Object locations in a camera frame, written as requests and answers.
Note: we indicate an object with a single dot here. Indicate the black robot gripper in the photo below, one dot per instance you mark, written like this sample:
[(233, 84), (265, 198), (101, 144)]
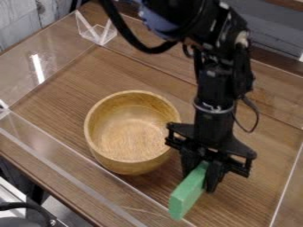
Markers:
[(206, 140)]

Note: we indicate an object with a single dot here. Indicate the green rectangular block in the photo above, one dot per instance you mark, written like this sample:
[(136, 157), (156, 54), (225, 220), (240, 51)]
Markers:
[(186, 192)]

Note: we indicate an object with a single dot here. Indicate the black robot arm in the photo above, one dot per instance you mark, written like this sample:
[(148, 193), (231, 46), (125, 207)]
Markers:
[(213, 35)]

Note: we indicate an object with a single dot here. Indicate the brown wooden bowl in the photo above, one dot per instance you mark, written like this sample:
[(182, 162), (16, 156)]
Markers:
[(124, 130)]

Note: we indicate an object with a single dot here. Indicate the clear acrylic tray enclosure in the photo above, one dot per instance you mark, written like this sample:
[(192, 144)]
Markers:
[(82, 131)]

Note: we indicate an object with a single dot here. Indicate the black metal table frame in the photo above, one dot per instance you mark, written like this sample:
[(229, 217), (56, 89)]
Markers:
[(17, 180)]

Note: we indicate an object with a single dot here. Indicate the clear acrylic corner bracket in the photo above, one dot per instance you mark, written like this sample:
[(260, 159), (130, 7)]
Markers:
[(96, 33)]

